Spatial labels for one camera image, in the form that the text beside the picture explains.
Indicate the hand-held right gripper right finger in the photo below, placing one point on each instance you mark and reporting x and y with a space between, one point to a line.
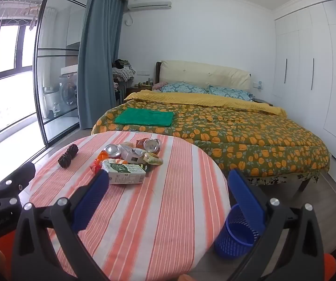
246 202

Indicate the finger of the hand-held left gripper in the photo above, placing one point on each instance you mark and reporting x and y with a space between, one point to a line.
21 175

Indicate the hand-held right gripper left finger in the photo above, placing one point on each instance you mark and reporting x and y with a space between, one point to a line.
90 202

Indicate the blue plastic wastebasket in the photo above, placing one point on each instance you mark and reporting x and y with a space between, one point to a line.
235 240

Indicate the white green milk carton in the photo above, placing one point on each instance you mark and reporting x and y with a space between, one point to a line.
124 174

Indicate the red orange snack packet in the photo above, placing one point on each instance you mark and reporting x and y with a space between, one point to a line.
101 158

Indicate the crushed silver can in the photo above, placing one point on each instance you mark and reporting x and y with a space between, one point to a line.
113 150

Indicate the white wrapper packet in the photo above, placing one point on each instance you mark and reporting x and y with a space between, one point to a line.
131 155

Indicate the brown snack packet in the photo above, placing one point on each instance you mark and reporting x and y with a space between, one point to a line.
140 144

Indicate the yellow green snack packet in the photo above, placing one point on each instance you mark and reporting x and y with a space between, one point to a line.
153 158

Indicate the red drink can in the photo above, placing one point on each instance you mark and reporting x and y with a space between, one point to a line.
151 145

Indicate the leaf print bed sheet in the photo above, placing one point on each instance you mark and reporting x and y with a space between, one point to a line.
273 179

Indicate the pink striped tablecloth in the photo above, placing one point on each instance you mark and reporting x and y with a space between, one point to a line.
156 210

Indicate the black framed glass door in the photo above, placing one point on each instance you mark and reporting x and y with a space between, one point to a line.
39 93

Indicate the grey washing machine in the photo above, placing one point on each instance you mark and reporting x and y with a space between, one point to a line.
68 93

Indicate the folded green cloth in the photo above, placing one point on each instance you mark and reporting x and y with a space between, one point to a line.
144 117

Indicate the blue floral pillow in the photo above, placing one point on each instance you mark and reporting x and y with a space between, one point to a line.
182 87
229 93

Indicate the wooden nightstand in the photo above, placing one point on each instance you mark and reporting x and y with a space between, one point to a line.
138 90

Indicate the yellow blanket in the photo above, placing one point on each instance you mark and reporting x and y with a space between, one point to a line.
185 96

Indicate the pink cloth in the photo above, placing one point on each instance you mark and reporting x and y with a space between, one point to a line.
157 86

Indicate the cream headboard cushion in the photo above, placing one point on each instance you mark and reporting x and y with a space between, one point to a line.
206 73

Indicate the pile of clothes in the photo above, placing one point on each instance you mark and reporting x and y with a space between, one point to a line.
122 70

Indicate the grey blue curtain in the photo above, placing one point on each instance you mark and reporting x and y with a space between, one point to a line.
97 49

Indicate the white wardrobe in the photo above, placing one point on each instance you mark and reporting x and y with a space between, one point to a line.
302 64

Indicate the ceiling drying rack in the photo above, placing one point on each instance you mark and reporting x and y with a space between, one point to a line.
24 11

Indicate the white air conditioner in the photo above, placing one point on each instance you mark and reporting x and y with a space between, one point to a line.
150 1

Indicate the white wall socket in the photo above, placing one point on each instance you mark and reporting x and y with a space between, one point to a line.
258 84

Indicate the white wall switch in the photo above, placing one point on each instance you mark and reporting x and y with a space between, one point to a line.
143 73

